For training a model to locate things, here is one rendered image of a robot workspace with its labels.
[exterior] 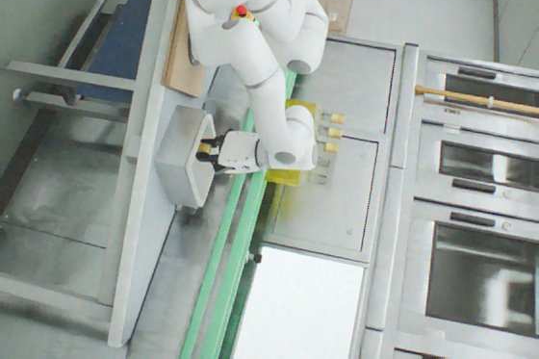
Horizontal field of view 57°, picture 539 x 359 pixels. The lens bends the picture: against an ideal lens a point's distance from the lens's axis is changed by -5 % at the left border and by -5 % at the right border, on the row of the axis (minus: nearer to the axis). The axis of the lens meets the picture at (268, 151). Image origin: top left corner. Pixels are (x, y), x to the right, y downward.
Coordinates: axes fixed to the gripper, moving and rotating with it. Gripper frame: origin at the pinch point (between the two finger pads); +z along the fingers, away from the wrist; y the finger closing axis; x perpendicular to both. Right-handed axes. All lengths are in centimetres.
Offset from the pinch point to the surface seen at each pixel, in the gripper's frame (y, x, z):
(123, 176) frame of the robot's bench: -12.7, 5.7, 16.4
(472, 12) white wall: 466, -360, -65
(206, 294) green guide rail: -29.5, -23.6, 0.0
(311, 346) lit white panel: -33, -47, -24
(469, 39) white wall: 417, -360, -62
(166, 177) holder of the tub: -9.7, 1.5, 7.3
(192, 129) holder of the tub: 0.9, 7.4, 0.7
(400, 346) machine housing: -27, -56, -48
